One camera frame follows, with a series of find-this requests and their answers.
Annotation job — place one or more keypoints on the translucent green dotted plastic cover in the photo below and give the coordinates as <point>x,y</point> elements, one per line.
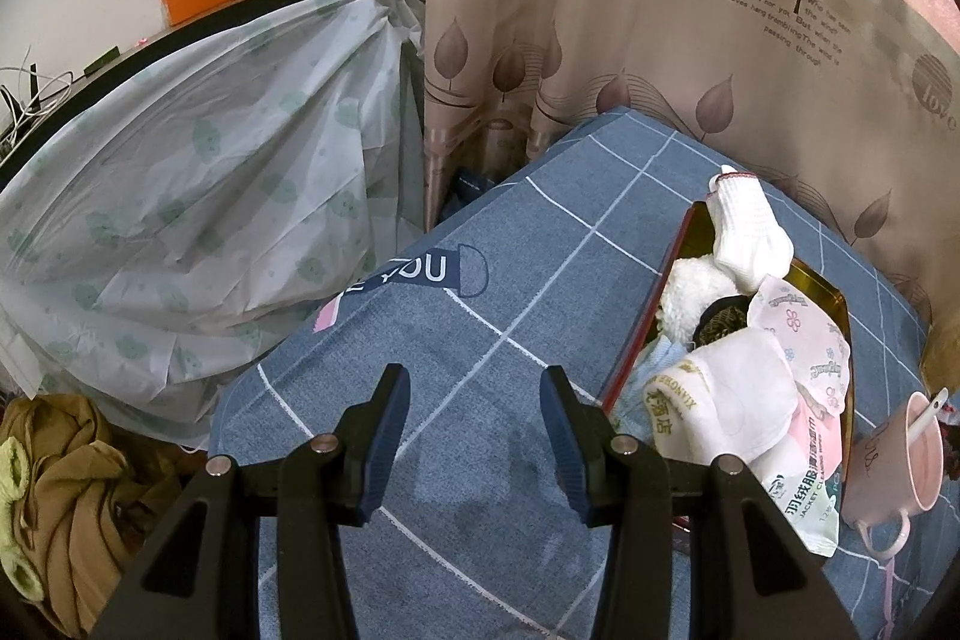
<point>201,212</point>

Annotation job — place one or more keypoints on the white sock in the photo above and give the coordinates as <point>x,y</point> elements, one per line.
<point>750,245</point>

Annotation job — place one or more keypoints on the white fluffy cloth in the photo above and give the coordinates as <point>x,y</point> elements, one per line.
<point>700,303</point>

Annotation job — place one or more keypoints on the white embroidered towel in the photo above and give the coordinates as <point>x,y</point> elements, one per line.
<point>735,396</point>

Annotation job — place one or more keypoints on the brown kraft snack bag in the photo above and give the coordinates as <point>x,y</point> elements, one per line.
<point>940,364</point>

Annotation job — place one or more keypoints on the gold red metal tin box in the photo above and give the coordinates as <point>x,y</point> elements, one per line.
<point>694,238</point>

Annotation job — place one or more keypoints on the brown olive clothes pile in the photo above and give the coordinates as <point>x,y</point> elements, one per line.
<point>79,498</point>

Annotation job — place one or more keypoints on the pink white wipes packet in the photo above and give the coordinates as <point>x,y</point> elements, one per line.
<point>802,475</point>

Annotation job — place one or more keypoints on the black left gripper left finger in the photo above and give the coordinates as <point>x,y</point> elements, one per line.
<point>197,577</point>

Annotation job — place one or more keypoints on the light blue cloth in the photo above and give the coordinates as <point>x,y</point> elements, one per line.
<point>629,415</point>

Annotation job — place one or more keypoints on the white floral tissue pack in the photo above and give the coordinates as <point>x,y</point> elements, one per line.
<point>816,350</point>

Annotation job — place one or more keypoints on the beige leaf print curtain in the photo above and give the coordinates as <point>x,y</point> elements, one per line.
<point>850,106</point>

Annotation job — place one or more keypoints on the pink ceramic mug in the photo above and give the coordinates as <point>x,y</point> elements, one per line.
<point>890,482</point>

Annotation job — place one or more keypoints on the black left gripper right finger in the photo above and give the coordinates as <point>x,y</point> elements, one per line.
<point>751,575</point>

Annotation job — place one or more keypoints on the blue grid tablecloth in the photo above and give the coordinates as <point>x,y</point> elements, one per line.
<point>475,538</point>

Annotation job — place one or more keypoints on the white ceramic spoon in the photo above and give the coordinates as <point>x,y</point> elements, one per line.
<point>921,422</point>

